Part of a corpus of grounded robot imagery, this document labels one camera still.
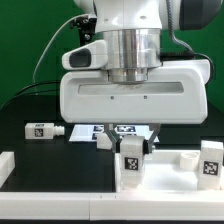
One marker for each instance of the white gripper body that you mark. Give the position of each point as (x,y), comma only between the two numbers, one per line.
(173,93)

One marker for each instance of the white front fence bar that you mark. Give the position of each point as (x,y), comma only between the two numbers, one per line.
(152,205)

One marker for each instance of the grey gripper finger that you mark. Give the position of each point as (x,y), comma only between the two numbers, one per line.
(148,145)
(114,137)

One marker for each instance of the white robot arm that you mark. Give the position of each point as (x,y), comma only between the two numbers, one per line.
(125,78)

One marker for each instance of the black camera stand pole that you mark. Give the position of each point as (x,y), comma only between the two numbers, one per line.
(84,37)

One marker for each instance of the black camera on stand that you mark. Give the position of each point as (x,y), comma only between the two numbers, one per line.
(84,22)

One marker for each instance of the white base tag plate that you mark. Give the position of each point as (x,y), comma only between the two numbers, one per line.
(88,133)

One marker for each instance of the white side fence block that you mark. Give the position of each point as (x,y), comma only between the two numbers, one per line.
(7,165)

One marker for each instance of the white square table top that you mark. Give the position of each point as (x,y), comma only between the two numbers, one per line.
(164,170)

